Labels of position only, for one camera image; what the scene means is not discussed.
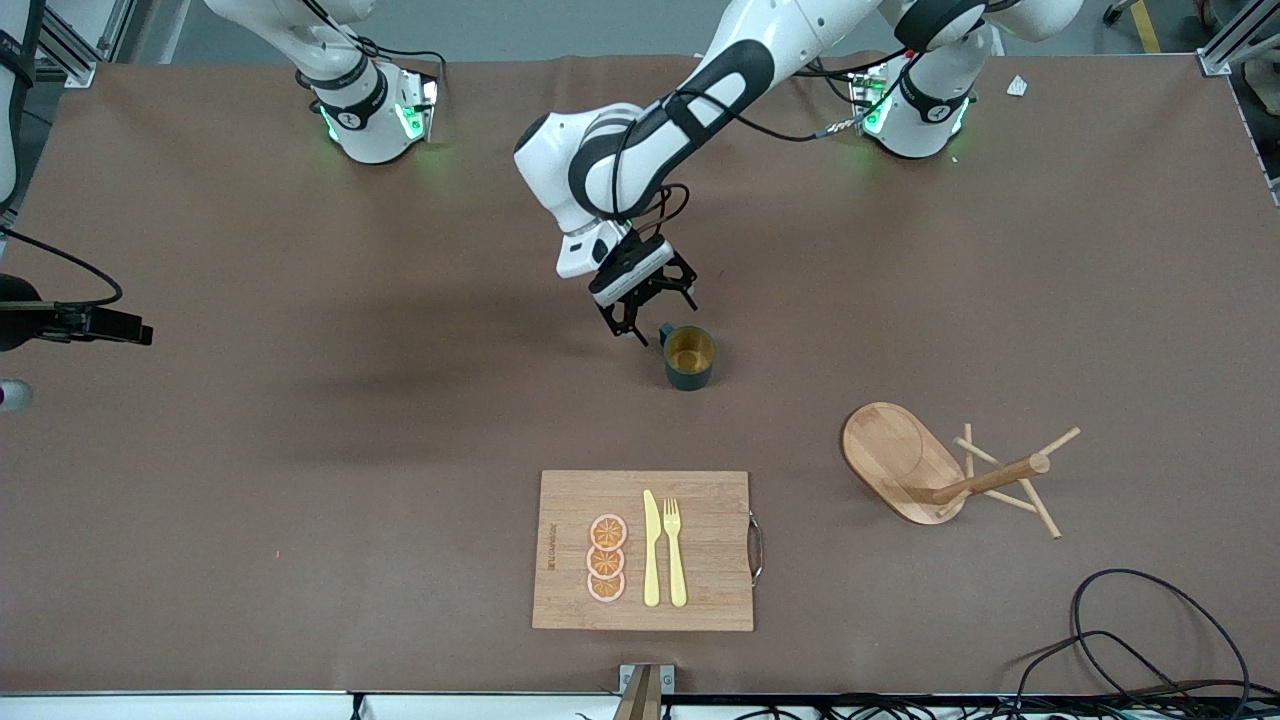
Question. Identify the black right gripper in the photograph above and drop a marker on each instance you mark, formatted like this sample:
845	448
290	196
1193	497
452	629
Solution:
62	322

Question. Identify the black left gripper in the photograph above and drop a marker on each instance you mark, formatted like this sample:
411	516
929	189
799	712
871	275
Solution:
668	283

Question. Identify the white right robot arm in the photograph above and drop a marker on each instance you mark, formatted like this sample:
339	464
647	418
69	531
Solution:
365	110

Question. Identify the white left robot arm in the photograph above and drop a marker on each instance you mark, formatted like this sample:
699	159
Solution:
560	170

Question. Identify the wooden cup rack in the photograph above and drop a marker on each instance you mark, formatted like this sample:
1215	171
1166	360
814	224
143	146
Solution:
895	455

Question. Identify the toy orange slice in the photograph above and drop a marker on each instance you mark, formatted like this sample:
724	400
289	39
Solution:
608	532

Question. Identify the yellow plastic knife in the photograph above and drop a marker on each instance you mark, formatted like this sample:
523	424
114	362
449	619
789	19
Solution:
651	560

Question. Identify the yellow plastic fork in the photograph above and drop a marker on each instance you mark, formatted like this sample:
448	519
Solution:
677	570

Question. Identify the brown table cover mat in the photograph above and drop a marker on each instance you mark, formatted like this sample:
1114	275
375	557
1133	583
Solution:
400	450

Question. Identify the white paper scrap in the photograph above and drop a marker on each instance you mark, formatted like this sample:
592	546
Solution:
1017	86

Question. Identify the aluminium frame profile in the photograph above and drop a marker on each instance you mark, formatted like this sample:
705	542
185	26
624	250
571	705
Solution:
75	55
1215	62

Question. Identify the grey metal bracket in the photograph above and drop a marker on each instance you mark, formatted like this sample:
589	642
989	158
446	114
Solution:
630	680

